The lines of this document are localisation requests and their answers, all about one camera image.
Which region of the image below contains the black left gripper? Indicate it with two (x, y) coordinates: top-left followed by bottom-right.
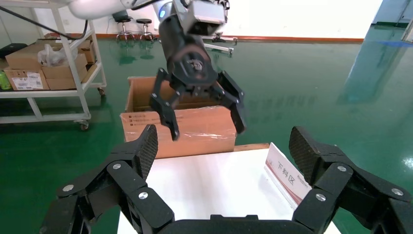
(149, 13), (248, 142)

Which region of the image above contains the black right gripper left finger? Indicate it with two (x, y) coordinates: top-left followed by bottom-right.
(39, 124), (175, 234)

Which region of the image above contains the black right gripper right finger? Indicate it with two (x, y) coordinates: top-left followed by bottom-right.
(288, 126), (413, 234)

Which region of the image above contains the large brown cardboard box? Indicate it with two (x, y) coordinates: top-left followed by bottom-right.
(120, 76), (270, 159)

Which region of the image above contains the white red sign card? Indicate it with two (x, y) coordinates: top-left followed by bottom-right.
(263, 142), (313, 211)

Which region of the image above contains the black round stool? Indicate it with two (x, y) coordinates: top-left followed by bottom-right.
(114, 14), (136, 41)
(135, 18), (155, 41)

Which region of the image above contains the plain brown carton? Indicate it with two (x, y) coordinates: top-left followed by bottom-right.
(77, 39), (97, 65)
(42, 53), (88, 80)
(46, 66), (88, 91)

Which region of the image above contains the white metal shelf cart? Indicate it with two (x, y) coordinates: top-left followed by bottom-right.
(0, 0), (108, 132)

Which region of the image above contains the brown carton with white label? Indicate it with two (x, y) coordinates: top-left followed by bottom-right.
(3, 68), (50, 92)

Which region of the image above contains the white plastic bag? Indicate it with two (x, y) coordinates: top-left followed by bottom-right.
(37, 43), (79, 67)

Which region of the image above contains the green bottle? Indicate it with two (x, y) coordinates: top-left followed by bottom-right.
(0, 69), (12, 91)

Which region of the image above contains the wide brown shipping carton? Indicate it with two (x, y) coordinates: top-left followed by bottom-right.
(4, 42), (88, 70)

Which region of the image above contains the black bag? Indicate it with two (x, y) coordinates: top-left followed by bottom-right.
(0, 42), (28, 59)

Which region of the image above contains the white table foot frame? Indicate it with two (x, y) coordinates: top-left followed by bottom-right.
(202, 35), (239, 54)

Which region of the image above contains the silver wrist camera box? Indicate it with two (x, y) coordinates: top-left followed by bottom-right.
(174, 0), (230, 37)

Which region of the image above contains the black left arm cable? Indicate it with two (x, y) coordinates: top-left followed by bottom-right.
(0, 5), (89, 41)

